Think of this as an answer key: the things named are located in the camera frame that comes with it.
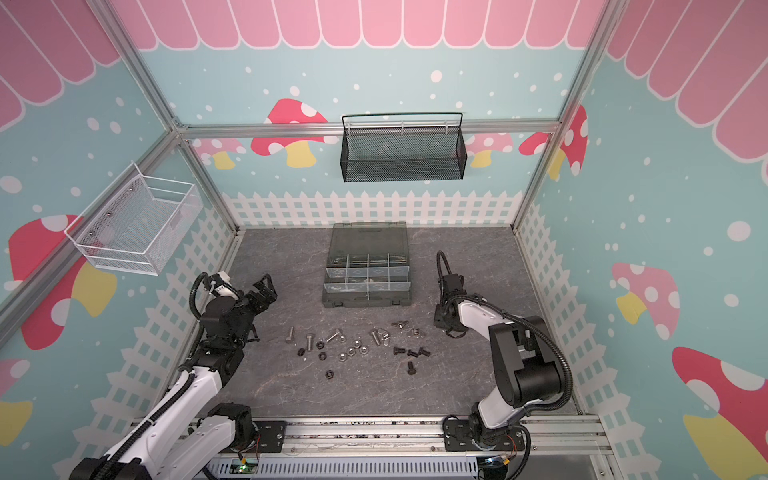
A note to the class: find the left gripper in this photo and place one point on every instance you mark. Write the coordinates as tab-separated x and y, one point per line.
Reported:
270	293

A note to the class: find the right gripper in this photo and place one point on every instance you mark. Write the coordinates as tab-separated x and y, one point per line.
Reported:
447	320

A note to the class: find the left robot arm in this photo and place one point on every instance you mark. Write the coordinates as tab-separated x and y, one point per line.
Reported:
163	445

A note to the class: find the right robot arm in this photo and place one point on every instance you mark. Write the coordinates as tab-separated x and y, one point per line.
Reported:
531	373

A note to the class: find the green plastic organizer box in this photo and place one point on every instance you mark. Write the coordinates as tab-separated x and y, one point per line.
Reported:
368	265

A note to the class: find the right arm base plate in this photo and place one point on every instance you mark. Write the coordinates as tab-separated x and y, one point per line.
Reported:
468	434

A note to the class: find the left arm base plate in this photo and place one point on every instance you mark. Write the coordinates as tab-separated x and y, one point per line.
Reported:
268	437

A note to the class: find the white wire mesh basket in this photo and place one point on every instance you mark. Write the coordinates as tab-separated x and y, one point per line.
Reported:
137	224

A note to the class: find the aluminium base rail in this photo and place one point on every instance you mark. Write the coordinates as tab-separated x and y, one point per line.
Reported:
412	447

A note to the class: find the black wire mesh basket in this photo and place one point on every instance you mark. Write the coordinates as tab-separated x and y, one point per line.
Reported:
400	147

